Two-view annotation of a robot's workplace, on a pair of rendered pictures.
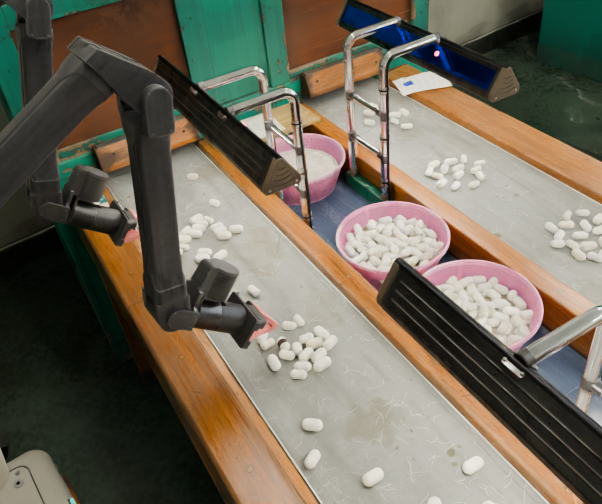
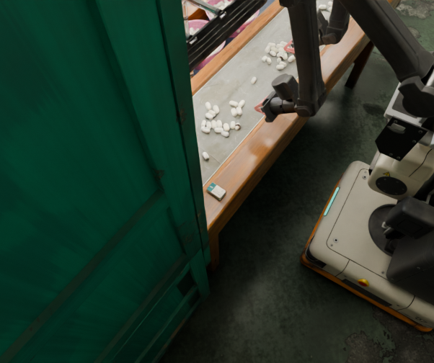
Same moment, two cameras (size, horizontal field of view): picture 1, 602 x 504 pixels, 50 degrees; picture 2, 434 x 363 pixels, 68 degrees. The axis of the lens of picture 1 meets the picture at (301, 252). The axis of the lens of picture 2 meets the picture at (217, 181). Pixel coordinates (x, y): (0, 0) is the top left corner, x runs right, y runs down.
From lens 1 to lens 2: 193 cm
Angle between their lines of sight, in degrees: 66
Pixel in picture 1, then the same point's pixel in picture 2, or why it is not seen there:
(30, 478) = (330, 236)
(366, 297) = (243, 37)
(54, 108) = not seen: outside the picture
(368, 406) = not seen: hidden behind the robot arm
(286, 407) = not seen: hidden behind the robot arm
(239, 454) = (339, 50)
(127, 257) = (257, 143)
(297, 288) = (242, 68)
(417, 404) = (285, 19)
